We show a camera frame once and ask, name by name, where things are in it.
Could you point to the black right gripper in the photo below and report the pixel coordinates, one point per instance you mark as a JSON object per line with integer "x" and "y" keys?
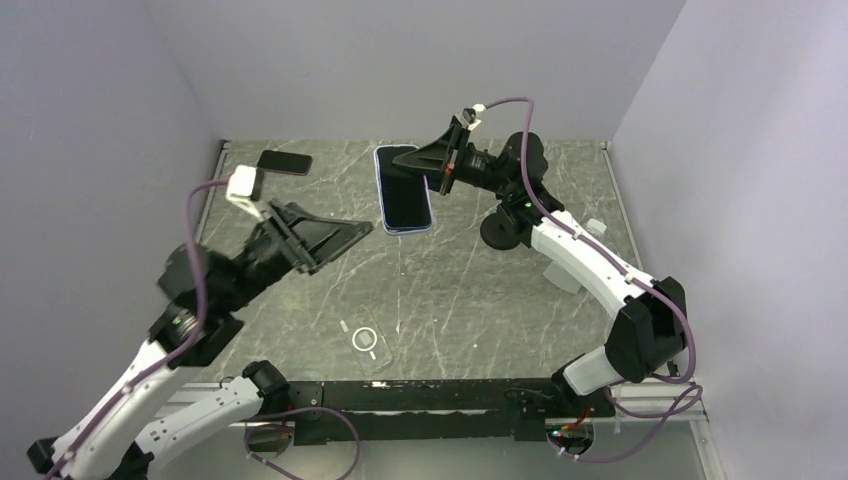
{"x": 433, "y": 156}

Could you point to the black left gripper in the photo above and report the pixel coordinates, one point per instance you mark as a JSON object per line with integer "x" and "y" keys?
{"x": 310, "y": 241}

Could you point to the dark phone purple edge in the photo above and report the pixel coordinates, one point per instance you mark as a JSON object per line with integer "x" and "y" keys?
{"x": 285, "y": 162}

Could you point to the clear phone case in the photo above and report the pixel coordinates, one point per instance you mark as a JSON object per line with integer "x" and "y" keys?
{"x": 365, "y": 338}

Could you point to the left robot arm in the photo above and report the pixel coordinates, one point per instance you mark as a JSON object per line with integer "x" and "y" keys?
{"x": 124, "y": 437}

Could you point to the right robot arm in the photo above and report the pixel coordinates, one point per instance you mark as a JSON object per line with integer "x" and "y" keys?
{"x": 647, "y": 328}

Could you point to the black microphone stand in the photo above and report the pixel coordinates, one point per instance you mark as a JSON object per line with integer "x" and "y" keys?
{"x": 499, "y": 231}

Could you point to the black base bar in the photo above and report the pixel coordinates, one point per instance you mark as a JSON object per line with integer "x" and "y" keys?
{"x": 519, "y": 408}

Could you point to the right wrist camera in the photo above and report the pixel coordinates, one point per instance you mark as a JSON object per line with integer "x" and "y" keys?
{"x": 471, "y": 116}

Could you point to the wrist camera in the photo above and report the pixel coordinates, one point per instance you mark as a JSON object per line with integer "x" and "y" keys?
{"x": 471, "y": 116}
{"x": 244, "y": 190}

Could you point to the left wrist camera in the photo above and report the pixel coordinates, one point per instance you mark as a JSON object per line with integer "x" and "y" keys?
{"x": 244, "y": 190}

